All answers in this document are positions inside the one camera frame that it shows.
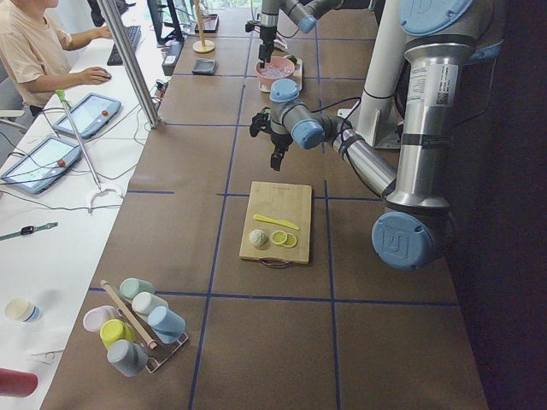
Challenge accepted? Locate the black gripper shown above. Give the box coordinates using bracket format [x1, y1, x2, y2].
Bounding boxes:
[270, 131, 291, 171]
[259, 25, 276, 61]

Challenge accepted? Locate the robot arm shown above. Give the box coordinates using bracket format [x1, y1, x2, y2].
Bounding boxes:
[258, 0, 344, 65]
[267, 1, 507, 270]

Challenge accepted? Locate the pink bowl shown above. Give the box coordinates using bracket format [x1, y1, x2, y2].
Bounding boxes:
[256, 56, 296, 90]

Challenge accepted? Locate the pile of clear ice cubes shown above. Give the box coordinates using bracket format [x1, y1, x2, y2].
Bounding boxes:
[257, 63, 294, 79]

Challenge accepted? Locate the cream tray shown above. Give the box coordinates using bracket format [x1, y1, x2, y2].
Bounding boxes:
[258, 58, 303, 93]

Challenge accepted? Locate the wooden stand with round base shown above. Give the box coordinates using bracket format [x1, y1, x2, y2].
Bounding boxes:
[192, 0, 215, 54]

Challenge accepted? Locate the grey folded cloth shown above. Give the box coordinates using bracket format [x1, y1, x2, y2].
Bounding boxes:
[191, 58, 218, 76]

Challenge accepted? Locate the bamboo cutting board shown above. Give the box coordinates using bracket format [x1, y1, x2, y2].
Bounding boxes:
[239, 181, 313, 264]

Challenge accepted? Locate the yellow plastic knife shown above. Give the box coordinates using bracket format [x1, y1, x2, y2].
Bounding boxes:
[252, 214, 300, 231]

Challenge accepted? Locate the lemon slice lower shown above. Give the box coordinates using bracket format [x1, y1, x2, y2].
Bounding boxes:
[271, 230, 288, 246]

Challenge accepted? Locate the lemon slice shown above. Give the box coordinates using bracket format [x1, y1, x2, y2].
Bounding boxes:
[271, 230, 288, 246]
[283, 232, 297, 249]

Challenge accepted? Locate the lemon slice upper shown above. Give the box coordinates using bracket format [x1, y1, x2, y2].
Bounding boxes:
[283, 232, 297, 249]

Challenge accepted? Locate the black power strip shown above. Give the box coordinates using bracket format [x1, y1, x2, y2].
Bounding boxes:
[162, 41, 184, 76]

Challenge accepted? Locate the black keyboard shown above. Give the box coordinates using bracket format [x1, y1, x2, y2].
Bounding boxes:
[106, 25, 143, 67]

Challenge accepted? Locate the far teach pendant tablet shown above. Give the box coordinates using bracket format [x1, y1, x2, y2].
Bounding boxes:
[70, 93, 121, 139]

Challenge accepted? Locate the teach pendant tablet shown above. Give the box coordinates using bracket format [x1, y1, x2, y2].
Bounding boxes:
[70, 93, 121, 139]
[1, 135, 82, 195]

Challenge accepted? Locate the green cup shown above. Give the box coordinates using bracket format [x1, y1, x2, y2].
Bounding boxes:
[119, 278, 155, 302]

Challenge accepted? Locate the white cup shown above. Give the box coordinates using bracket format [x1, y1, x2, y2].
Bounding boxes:
[132, 291, 168, 319]

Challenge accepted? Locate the blue cup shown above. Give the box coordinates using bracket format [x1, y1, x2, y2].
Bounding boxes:
[148, 306, 186, 343]

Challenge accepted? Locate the grabber stick tool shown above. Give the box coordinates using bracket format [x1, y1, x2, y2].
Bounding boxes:
[56, 90, 124, 214]

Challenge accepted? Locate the person in beige shirt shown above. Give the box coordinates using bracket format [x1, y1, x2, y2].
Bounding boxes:
[1, 1, 111, 116]

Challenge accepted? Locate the metal cup rack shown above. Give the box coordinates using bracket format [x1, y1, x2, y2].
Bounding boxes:
[100, 280, 189, 374]

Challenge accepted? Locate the yellow cup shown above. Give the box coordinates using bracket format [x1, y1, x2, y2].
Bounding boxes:
[99, 319, 136, 349]

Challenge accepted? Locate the near teach pendant tablet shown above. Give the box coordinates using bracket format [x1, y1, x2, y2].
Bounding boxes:
[1, 135, 82, 195]

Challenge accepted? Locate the pink cup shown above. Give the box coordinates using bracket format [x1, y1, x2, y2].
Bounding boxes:
[82, 305, 118, 332]

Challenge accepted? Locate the grey cup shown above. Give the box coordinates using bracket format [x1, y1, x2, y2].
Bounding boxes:
[107, 339, 149, 377]

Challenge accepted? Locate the smart watch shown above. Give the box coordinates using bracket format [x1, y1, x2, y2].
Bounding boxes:
[0, 222, 59, 241]

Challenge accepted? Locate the paper cup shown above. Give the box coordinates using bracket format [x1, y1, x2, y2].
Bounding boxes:
[4, 297, 41, 323]

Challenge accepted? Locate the red cylinder bottle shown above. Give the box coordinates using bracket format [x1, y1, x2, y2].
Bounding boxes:
[0, 368, 38, 398]

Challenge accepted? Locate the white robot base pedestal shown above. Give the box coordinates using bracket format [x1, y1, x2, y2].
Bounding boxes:
[349, 0, 406, 149]

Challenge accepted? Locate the aluminium frame post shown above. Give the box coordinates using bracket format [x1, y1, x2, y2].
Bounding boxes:
[97, 0, 161, 129]

